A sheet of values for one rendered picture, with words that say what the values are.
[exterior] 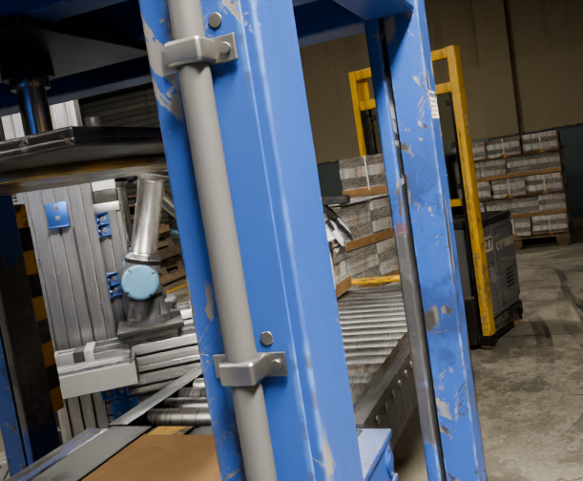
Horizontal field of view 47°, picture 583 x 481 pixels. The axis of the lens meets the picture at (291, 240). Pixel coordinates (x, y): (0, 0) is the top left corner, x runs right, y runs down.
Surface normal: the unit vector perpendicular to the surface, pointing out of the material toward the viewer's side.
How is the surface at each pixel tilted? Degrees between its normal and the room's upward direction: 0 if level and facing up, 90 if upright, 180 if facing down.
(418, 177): 90
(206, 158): 90
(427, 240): 90
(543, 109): 90
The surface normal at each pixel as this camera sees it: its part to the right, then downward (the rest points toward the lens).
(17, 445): -0.36, 0.14
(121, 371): 0.22, 0.06
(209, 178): -0.07, 0.11
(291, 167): 0.92, -0.11
